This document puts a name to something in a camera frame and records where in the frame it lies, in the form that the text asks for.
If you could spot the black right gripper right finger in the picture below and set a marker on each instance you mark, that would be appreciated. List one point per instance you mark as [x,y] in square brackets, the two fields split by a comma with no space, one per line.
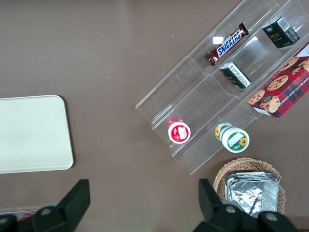
[214,205]

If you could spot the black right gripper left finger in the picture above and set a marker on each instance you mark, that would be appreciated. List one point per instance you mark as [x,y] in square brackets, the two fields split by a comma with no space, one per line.
[72,203]

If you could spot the woven wicker basket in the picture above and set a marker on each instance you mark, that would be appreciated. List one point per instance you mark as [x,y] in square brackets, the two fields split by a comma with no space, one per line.
[241,165]

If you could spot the cream plastic tray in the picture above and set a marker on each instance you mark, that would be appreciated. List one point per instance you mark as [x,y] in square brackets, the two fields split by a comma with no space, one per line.
[33,134]

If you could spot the aluminium foil container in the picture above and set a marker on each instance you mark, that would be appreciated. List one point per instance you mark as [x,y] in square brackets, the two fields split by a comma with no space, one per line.
[253,191]

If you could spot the green sunflower lidded cup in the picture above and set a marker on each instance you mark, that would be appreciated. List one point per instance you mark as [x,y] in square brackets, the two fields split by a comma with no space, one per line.
[233,137]

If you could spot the red lidded yogurt cup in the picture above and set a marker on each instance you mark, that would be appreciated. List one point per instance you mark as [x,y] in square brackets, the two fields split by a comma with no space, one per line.
[179,131]

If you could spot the clear acrylic tiered display stand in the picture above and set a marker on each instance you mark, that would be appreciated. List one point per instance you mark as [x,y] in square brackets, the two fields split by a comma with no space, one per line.
[205,96]

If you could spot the small black printed box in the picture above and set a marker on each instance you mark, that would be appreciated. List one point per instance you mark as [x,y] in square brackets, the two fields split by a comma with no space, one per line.
[235,75]

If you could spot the red chocolate chip cookie box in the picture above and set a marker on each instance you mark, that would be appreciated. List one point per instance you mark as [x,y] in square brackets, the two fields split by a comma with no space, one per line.
[282,89]

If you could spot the Snickers chocolate bar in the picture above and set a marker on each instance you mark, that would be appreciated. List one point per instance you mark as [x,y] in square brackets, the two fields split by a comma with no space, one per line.
[227,45]

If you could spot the black Face carton box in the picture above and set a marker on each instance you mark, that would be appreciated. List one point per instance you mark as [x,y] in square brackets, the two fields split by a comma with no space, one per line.
[280,32]

